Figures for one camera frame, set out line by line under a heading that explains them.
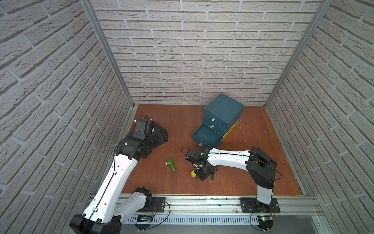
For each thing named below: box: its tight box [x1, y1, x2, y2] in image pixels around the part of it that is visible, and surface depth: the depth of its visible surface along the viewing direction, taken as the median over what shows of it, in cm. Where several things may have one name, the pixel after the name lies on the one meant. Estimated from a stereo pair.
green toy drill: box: [164, 156, 177, 173], surface depth 88 cm
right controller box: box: [257, 214, 274, 233], surface depth 72 cm
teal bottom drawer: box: [191, 121, 224, 149], surface depth 96 cm
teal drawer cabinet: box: [191, 93, 245, 149], surface depth 92 cm
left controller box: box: [134, 214, 154, 231], surface depth 71 cm
